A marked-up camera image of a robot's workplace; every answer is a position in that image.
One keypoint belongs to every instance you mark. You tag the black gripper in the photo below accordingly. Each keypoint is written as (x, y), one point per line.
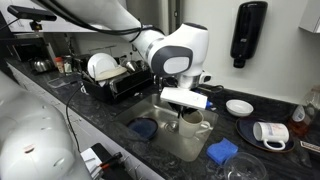
(179, 109)

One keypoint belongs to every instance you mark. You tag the cream ceramic mug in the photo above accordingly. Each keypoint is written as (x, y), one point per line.
(190, 124)

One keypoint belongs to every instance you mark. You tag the stainless steel sink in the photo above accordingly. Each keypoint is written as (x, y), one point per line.
(167, 135)

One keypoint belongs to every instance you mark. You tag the dark blue plate in sink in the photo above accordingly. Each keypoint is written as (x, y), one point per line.
(144, 126)

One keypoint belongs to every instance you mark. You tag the white printed mug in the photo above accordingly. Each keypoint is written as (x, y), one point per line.
(273, 135)

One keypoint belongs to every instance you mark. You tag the chrome soap pump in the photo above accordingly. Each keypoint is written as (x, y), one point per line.
(158, 81)

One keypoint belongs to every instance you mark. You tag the blue sponge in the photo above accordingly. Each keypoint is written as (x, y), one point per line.
(221, 151)

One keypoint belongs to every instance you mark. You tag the small white bowl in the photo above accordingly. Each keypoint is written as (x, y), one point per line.
(239, 108)

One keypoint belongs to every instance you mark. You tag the dark blue plate on counter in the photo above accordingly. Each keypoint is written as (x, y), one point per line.
(244, 127)

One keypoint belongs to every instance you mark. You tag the black dish rack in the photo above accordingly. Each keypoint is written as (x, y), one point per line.
(120, 87)

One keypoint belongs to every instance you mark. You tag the cream dinner plate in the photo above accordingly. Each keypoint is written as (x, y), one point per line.
(110, 73)

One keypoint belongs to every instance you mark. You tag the black orange clamp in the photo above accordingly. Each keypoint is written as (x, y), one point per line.
(112, 161)

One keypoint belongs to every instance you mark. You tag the clear glass bowl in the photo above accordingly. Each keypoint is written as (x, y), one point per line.
(244, 166)

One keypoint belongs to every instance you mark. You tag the white round plate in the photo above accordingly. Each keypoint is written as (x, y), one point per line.
(99, 63)

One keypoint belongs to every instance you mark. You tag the white paper sheet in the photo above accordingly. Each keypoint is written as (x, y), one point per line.
(92, 162)

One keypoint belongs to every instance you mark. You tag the dish soap bottle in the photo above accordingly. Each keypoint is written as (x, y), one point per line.
(305, 112)

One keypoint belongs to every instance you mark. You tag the steel kettle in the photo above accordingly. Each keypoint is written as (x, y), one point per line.
(42, 65)

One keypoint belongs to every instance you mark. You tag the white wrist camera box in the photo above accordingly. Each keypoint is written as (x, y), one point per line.
(184, 97)

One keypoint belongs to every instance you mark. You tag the black wall soap dispenser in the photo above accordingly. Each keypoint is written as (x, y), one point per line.
(248, 27)

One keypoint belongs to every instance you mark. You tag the black camera on stand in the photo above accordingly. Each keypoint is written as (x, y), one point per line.
(34, 15)

